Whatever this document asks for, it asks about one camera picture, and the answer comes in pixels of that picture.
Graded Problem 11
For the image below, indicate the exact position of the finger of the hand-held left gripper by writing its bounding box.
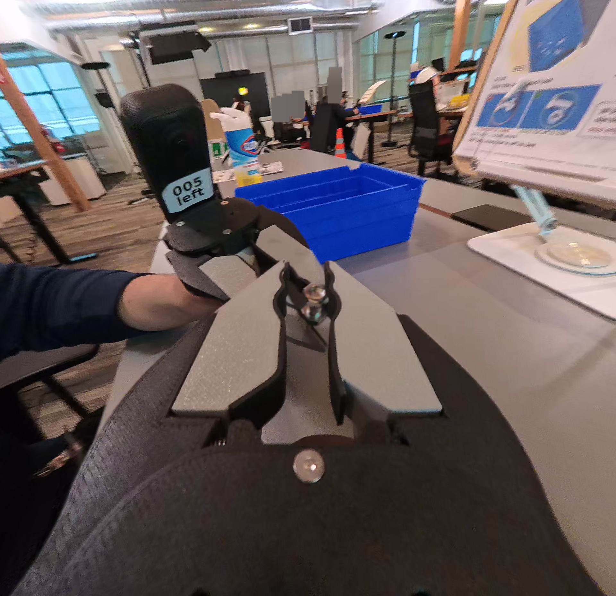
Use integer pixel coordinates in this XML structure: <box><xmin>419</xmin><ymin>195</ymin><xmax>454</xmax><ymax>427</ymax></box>
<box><xmin>252</xmin><ymin>224</ymin><xmax>325</xmax><ymax>289</ymax></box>
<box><xmin>199</xmin><ymin>254</ymin><xmax>264</xmax><ymax>301</ymax></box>

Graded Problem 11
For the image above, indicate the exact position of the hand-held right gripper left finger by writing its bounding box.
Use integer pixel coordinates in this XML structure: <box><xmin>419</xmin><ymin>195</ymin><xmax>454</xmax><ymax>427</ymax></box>
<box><xmin>171</xmin><ymin>261</ymin><xmax>290</xmax><ymax>428</ymax></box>

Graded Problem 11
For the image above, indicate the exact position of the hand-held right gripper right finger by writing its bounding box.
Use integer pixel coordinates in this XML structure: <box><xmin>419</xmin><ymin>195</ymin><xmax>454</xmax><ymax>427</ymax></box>
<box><xmin>323</xmin><ymin>261</ymin><xmax>443</xmax><ymax>426</ymax></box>

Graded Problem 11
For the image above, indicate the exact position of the small silver bolt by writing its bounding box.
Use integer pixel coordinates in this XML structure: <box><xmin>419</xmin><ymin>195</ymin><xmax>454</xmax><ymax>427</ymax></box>
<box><xmin>301</xmin><ymin>283</ymin><xmax>331</xmax><ymax>324</ymax></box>

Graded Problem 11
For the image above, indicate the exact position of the blue plastic bin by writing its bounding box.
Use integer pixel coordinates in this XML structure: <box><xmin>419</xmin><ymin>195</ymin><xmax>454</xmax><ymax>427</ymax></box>
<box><xmin>235</xmin><ymin>163</ymin><xmax>427</xmax><ymax>263</ymax></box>

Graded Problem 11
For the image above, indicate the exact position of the person's left forearm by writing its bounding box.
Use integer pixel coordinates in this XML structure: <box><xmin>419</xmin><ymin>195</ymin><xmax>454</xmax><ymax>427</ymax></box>
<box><xmin>0</xmin><ymin>264</ymin><xmax>164</xmax><ymax>361</ymax></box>

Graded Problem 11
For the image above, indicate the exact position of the person's left hand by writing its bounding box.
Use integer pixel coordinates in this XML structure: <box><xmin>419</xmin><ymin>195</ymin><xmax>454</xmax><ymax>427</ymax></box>
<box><xmin>159</xmin><ymin>273</ymin><xmax>223</xmax><ymax>324</ymax></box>

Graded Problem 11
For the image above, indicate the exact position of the blue white wipes canister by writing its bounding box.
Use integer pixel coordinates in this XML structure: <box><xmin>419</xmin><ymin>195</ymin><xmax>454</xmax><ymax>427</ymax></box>
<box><xmin>210</xmin><ymin>107</ymin><xmax>264</xmax><ymax>187</ymax></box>

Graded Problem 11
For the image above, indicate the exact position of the printed paper leaflet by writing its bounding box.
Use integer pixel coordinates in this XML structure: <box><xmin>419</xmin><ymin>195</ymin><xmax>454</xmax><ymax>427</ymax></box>
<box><xmin>212</xmin><ymin>162</ymin><xmax>285</xmax><ymax>184</ymax></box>

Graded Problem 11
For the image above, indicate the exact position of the black ceiling monitor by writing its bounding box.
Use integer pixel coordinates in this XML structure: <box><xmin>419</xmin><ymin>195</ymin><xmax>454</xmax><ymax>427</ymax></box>
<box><xmin>140</xmin><ymin>28</ymin><xmax>212</xmax><ymax>65</ymax></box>

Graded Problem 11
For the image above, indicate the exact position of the white cabinet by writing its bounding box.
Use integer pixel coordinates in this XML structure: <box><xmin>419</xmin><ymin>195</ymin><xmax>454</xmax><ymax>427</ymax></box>
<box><xmin>38</xmin><ymin>158</ymin><xmax>107</xmax><ymax>207</ymax></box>

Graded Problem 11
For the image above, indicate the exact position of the wooden desk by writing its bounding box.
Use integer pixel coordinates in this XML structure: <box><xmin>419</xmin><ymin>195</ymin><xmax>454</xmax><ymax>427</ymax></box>
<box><xmin>0</xmin><ymin>160</ymin><xmax>99</xmax><ymax>265</ymax></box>

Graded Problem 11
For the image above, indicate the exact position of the black office chair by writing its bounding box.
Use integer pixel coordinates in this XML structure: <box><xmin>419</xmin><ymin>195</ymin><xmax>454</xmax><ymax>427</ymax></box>
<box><xmin>0</xmin><ymin>343</ymin><xmax>102</xmax><ymax>443</ymax></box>
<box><xmin>407</xmin><ymin>81</ymin><xmax>456</xmax><ymax>179</ymax></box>

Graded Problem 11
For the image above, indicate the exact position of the black floor lamp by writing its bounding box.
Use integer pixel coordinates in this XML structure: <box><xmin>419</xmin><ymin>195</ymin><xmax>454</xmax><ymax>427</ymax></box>
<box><xmin>383</xmin><ymin>30</ymin><xmax>409</xmax><ymax>149</ymax></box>

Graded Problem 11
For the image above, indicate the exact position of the instruction sign on stand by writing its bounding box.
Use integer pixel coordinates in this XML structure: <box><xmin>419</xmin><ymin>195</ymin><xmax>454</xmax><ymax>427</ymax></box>
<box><xmin>452</xmin><ymin>0</ymin><xmax>616</xmax><ymax>320</ymax></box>

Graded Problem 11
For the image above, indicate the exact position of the white instruction sheet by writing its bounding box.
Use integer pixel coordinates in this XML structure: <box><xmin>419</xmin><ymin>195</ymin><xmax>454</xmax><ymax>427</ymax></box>
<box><xmin>455</xmin><ymin>0</ymin><xmax>616</xmax><ymax>192</ymax></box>

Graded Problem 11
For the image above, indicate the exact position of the black wall screen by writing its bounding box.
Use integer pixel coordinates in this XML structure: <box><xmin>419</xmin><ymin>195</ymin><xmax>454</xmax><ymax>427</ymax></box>
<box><xmin>200</xmin><ymin>71</ymin><xmax>268</xmax><ymax>121</ymax></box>

